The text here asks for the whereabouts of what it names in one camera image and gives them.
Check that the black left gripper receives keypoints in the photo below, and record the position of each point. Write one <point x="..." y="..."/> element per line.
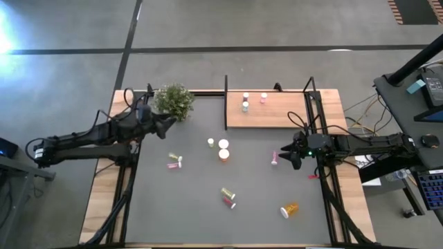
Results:
<point x="145" y="128"/>

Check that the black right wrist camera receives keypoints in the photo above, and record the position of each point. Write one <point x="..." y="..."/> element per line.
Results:
<point x="320" y="140"/>

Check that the green potted plant black pot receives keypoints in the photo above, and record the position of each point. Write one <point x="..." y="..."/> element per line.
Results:
<point x="173" y="100"/>

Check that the blue medicine bottle white cap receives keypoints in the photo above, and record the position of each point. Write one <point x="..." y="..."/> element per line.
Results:
<point x="245" y="106"/>

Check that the white paper sheet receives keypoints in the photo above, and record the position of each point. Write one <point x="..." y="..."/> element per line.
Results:
<point x="360" y="160"/>

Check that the small red tag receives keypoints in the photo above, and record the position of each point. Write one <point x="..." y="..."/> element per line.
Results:
<point x="313" y="176"/>

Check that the black aluminium table frame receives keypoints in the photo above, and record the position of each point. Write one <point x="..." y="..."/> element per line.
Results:
<point x="207" y="93"/>

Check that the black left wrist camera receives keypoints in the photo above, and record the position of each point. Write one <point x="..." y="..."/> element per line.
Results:
<point x="144" y="113"/>

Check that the wooden shelf board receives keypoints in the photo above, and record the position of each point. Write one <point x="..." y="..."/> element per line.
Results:
<point x="277" y="114"/>

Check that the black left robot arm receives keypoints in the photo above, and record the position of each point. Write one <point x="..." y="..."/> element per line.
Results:
<point x="86" y="133"/>

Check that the black computer mouse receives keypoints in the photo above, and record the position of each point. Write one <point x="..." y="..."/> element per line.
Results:
<point x="430" y="141"/>

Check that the black electronic box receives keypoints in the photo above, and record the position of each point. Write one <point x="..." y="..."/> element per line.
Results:
<point x="7" y="148"/>

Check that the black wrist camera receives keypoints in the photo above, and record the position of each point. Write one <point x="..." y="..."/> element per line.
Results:
<point x="144" y="113"/>
<point x="320" y="140"/>

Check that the black round pole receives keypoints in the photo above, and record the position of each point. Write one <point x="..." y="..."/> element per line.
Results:
<point x="415" y="62"/>

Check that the black power adapter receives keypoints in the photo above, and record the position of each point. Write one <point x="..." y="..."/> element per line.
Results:
<point x="434" y="88"/>

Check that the small black bracket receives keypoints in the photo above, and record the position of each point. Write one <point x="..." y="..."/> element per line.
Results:
<point x="277" y="86"/>
<point x="149" y="88"/>

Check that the large orange medicine bottle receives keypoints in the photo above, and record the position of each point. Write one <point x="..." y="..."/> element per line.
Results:
<point x="223" y="144"/>
<point x="224" y="154"/>
<point x="290" y="209"/>

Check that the dark grey desk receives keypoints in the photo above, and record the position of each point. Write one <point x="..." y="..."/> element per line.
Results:
<point x="405" y="117"/>

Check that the clear plastic bottle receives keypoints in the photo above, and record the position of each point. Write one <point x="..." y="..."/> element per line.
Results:
<point x="398" y="174"/>

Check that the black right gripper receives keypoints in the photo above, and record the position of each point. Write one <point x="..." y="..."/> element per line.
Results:
<point x="316" y="154"/>

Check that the pink medicine bottle white cap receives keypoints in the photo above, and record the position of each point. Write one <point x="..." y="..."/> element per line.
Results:
<point x="263" y="98"/>
<point x="274" y="158"/>
<point x="174" y="165"/>

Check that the small teal box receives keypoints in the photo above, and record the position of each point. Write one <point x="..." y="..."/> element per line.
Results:
<point x="415" y="86"/>

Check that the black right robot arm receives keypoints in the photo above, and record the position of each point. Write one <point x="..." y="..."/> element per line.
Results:
<point x="373" y="145"/>

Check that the backlit black keyboard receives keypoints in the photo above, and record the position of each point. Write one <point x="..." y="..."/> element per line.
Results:
<point x="432" y="190"/>

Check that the black shelf side frame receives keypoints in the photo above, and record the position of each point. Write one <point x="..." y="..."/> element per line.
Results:
<point x="226" y="86"/>
<point x="313" y="81"/>

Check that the black desk caster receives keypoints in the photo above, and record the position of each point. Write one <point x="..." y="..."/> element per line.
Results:
<point x="410" y="213"/>

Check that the tablet with blue screen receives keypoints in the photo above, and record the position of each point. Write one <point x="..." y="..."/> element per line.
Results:
<point x="432" y="115"/>

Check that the grey side desk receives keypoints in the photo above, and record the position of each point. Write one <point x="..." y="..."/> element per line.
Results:
<point x="20" y="167"/>

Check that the orange black striped floor mat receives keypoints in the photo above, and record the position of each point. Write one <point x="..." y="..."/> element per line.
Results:
<point x="415" y="10"/>

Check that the black desk support beam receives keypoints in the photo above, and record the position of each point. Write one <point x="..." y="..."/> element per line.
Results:
<point x="387" y="169"/>

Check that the teal medicine bottle red pills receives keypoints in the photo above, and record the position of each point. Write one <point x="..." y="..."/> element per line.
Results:
<point x="229" y="203"/>
<point x="245" y="97"/>

